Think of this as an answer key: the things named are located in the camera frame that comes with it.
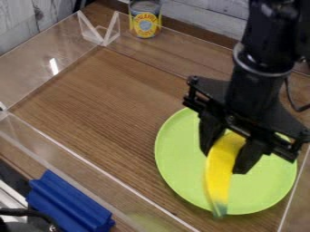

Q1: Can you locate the clear acrylic front wall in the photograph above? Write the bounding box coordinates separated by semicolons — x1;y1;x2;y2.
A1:
0;111;200;232

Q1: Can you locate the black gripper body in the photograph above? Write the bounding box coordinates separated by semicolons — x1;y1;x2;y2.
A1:
184;61;310;162

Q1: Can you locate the clear acrylic triangle bracket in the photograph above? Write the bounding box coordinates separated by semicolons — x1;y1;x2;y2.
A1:
78;11;121;47

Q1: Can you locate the yellow toy banana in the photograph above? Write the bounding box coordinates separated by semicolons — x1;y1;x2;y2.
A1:
204;132;245;218

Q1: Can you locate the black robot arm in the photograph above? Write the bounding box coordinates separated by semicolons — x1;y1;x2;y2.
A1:
184;0;310;174

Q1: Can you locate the blue plastic block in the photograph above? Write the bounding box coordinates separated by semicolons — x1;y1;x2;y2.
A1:
27;170;116;232

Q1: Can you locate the green round plate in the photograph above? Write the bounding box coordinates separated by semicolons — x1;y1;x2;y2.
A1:
154;108;299;215

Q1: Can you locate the black cable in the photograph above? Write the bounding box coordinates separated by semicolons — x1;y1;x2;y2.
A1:
0;208;59;232

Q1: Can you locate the yellow labelled tin can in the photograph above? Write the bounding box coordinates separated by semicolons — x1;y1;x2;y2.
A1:
129;0;162;39

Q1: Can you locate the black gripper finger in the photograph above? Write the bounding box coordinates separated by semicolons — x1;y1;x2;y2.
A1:
233;138;272;174
200;111;226;155

